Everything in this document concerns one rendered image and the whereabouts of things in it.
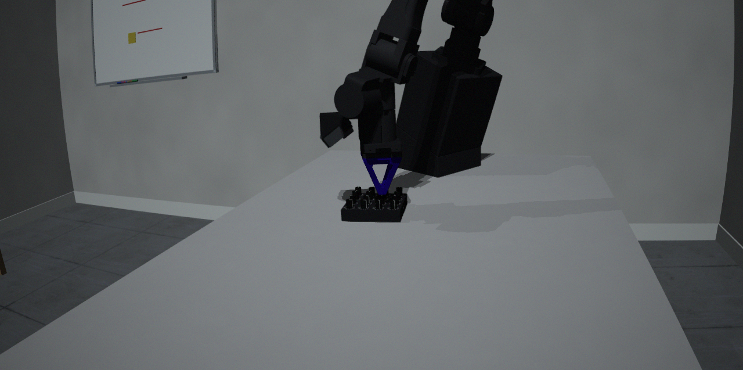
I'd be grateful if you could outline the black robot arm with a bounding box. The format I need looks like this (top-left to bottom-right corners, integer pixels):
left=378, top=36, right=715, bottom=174
left=320, top=0, right=494, bottom=148

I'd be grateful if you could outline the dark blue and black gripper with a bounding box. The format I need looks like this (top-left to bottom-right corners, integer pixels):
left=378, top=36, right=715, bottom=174
left=360, top=109, right=402, bottom=195

